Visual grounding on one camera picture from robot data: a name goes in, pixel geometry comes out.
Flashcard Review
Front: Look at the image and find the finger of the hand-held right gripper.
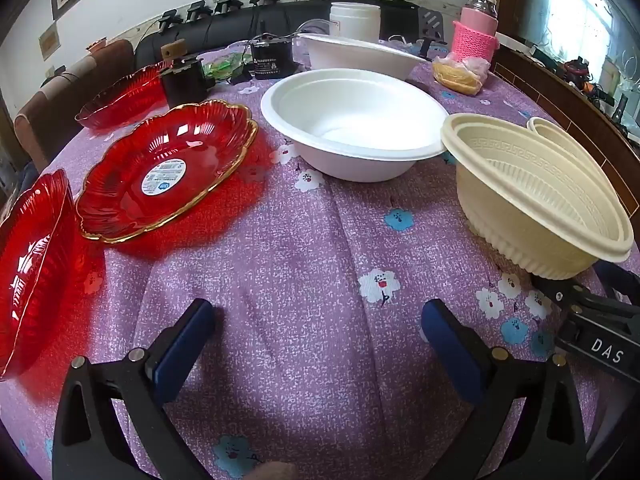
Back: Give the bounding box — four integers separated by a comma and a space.
532, 272, 601, 313
592, 259, 640, 307

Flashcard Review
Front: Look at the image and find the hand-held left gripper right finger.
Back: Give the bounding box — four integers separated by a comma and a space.
421, 298, 588, 480

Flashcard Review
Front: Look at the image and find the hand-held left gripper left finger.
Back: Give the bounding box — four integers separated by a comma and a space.
52, 298, 216, 480

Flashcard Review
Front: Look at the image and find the red gold-rimmed glass plate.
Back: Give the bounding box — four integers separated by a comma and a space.
0, 169, 83, 381
75, 61, 173, 131

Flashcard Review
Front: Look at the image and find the red plate with round sticker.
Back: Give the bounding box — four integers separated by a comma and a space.
74, 101, 259, 245

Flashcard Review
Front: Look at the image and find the white foam bowl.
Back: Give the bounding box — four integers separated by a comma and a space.
302, 33, 433, 82
260, 70, 449, 182

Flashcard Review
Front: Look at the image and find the purple floral tablecloth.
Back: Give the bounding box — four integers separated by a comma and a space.
0, 42, 616, 480

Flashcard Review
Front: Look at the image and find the bag of yellow pancakes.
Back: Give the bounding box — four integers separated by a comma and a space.
432, 52, 491, 96

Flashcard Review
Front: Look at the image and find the dark round jar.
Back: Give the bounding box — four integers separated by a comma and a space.
160, 40, 210, 107

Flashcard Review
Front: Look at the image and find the pink bottle with knit sleeve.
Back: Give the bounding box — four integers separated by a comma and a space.
452, 0, 501, 63

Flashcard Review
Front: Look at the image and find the brown sofa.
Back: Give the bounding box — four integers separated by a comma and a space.
14, 39, 136, 171

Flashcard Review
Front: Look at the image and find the glass window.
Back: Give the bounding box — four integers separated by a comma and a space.
515, 0, 640, 76

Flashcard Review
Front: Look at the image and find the green packet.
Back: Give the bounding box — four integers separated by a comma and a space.
202, 51, 248, 81

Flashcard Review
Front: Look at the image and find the grey perforated stand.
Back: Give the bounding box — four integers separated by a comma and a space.
416, 6, 447, 43

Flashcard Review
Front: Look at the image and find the black power adapter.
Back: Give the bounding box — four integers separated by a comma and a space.
250, 34, 294, 79

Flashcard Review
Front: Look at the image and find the black leather sofa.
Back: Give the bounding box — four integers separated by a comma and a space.
135, 0, 451, 68

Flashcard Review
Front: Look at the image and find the white plastic jar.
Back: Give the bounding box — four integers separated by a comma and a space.
329, 2, 382, 41

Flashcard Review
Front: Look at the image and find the clear plastic container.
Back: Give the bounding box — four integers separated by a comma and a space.
299, 18, 332, 37

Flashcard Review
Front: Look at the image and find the small wall notice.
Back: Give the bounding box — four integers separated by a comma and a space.
39, 24, 62, 60

